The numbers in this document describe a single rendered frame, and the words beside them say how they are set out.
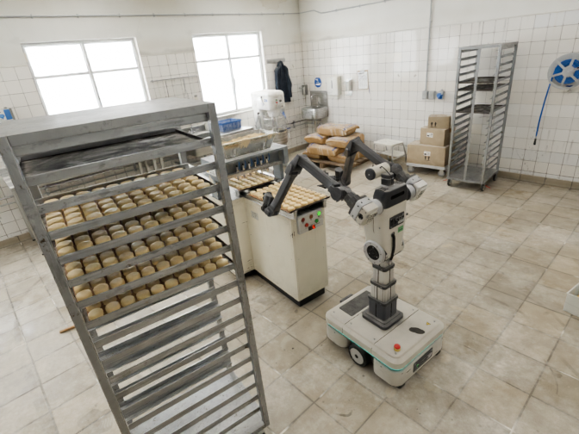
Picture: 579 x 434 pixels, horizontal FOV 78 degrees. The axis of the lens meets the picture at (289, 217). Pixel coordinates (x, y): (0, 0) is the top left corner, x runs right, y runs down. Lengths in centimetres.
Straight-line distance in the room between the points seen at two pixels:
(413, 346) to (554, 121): 410
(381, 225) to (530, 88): 408
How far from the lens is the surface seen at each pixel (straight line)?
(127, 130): 130
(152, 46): 619
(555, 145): 590
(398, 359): 238
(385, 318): 252
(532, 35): 584
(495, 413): 259
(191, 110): 132
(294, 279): 294
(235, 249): 152
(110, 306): 155
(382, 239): 216
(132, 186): 133
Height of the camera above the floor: 195
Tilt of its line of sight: 24 degrees down
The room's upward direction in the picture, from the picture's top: 6 degrees counter-clockwise
